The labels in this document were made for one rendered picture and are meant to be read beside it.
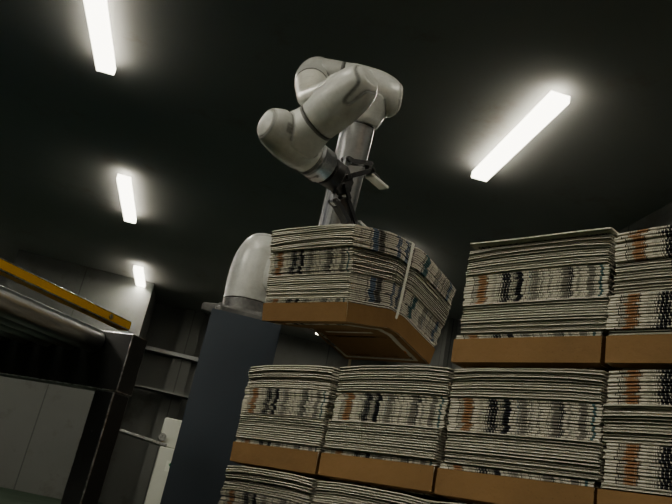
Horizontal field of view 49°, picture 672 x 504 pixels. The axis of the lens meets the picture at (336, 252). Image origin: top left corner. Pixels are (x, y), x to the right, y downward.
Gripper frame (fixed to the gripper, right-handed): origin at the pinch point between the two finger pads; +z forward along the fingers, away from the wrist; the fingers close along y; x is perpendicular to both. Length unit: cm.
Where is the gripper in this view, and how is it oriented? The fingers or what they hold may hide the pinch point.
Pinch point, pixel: (376, 208)
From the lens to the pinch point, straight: 192.6
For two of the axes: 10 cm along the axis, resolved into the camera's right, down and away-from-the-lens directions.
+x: 7.2, -0.8, -6.9
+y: -2.6, 8.9, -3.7
